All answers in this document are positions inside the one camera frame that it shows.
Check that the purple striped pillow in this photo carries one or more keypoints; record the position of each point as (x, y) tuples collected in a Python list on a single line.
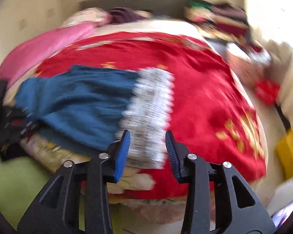
[(129, 14)]

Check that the red object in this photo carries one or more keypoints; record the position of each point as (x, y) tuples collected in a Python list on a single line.
[(267, 92)]

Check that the floral pillow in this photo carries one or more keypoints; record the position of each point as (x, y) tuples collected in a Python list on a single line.
[(90, 15)]

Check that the person's left forearm green sleeve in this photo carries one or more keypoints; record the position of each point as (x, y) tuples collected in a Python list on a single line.
[(17, 185)]

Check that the blue denim pants lace trim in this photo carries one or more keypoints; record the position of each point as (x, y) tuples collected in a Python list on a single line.
[(75, 102)]

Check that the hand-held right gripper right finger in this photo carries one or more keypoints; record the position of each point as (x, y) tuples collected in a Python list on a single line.
[(172, 156)]

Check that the pile of folded clothes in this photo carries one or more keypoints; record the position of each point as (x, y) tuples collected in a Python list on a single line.
[(219, 22)]

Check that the pink quilt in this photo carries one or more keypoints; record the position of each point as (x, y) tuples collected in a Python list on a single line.
[(39, 46)]

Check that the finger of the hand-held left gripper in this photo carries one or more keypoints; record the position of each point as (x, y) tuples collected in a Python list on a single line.
[(26, 123)]

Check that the red floral blanket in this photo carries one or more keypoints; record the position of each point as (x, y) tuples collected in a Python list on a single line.
[(197, 90)]

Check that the grey headboard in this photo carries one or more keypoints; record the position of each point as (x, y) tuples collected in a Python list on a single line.
[(136, 1)]

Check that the yellow object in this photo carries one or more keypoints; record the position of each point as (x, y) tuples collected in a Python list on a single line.
[(289, 153)]

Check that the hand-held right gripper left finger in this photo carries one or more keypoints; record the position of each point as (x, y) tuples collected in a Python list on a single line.
[(122, 156)]

